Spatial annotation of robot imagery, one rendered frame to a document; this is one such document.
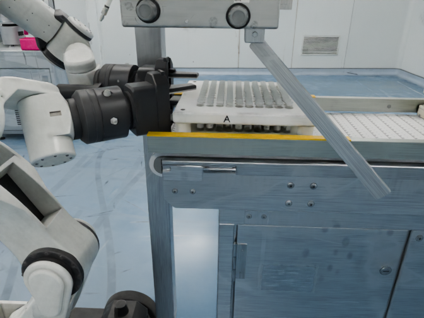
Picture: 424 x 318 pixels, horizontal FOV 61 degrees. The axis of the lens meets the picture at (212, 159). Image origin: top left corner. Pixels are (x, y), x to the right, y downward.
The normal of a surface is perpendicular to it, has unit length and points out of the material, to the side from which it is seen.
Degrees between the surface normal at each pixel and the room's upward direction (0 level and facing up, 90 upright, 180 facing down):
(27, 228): 90
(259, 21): 90
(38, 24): 101
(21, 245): 90
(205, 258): 0
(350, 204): 90
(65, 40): 80
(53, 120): 51
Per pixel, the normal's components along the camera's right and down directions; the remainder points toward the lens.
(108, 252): 0.01, -0.91
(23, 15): 0.40, 0.55
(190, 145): -0.04, 0.42
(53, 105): 0.39, -0.28
